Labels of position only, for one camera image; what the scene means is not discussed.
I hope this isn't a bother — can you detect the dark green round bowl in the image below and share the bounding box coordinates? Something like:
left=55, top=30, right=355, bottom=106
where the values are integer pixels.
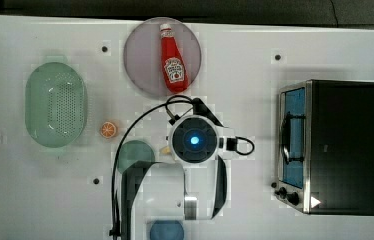
left=117, top=140, right=155, bottom=173

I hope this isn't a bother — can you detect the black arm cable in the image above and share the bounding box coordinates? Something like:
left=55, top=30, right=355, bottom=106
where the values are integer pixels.
left=108, top=95, right=195, bottom=240

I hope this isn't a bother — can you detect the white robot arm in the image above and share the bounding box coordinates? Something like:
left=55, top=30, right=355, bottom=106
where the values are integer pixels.
left=114, top=96, right=237, bottom=240

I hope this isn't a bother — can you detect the black short looped cable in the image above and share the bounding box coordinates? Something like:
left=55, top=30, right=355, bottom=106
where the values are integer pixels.
left=226, top=135, right=256, bottom=156

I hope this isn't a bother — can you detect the silver black toaster oven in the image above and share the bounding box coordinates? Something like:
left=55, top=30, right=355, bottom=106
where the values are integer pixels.
left=272, top=80, right=374, bottom=216

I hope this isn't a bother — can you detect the green plastic colander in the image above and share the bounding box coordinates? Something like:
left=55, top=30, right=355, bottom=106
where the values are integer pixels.
left=25, top=56, right=87, bottom=148

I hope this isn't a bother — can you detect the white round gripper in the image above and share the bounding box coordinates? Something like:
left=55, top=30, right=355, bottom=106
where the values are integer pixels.
left=168, top=98, right=236, bottom=164

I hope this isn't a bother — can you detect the red plush ketchup bottle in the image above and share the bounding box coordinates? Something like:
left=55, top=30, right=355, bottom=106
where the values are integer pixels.
left=159, top=23, right=189, bottom=93

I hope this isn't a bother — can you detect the plush orange slice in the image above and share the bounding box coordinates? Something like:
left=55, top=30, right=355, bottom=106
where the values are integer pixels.
left=100, top=121, right=118, bottom=139

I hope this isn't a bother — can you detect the yellow plush banana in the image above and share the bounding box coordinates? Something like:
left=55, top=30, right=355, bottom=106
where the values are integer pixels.
left=160, top=146, right=171, bottom=155

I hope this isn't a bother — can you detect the grey round plate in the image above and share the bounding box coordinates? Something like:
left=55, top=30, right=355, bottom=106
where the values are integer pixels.
left=123, top=17, right=202, bottom=98

